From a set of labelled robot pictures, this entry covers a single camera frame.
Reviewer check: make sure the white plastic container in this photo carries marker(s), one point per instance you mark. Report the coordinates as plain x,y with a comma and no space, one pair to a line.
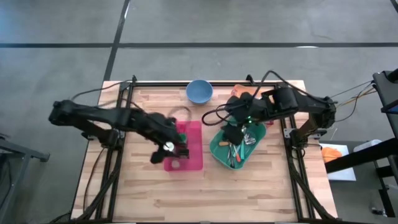
367,145

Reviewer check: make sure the grey metal stand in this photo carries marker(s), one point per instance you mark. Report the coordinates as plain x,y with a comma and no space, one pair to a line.
18,152

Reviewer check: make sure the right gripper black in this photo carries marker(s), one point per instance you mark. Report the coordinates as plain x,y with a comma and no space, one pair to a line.
245,107

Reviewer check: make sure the black side table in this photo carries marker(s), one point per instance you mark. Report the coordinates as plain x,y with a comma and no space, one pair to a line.
385,90

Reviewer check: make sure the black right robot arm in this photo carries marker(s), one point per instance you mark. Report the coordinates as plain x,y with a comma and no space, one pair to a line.
304,105

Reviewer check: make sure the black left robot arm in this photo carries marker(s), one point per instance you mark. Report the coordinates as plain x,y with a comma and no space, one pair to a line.
102,116

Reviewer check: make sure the small glass saffron jar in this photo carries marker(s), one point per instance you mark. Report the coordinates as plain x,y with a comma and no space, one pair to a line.
175,164

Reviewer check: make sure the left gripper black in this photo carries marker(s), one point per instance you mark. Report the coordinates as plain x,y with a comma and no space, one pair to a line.
161,127

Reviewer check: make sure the white paper sheet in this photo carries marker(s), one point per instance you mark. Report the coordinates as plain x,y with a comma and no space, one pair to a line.
345,171

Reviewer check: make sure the blue bowl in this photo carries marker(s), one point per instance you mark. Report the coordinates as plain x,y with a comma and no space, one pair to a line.
199,91

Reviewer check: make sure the orange cloth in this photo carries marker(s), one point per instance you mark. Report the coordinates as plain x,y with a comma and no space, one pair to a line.
331,154

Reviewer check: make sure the green-capped spice jar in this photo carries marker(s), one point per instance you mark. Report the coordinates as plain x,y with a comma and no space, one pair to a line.
183,137

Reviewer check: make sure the teal plastic bin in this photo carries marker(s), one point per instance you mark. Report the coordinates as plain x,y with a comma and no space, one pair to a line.
224,155

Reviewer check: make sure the wooden spatula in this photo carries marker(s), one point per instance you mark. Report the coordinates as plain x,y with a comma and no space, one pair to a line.
224,143

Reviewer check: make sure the black table frame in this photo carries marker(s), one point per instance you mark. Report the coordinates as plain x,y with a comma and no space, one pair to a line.
155,84

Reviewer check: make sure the pink plastic tray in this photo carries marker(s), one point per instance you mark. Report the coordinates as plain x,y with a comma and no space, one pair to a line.
194,152

